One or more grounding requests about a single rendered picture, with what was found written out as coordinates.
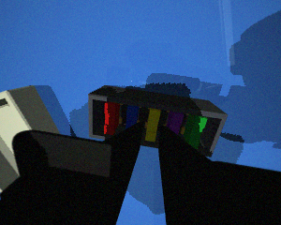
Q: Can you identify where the blue fuse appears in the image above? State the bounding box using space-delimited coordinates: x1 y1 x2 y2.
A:
126 105 139 129

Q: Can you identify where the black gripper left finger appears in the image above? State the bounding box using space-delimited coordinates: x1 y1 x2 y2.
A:
11 122 144 225

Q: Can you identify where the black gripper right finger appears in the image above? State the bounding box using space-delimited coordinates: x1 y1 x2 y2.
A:
158 126 281 225

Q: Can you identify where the yellow blade fuse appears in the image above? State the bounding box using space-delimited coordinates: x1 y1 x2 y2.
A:
145 108 161 142

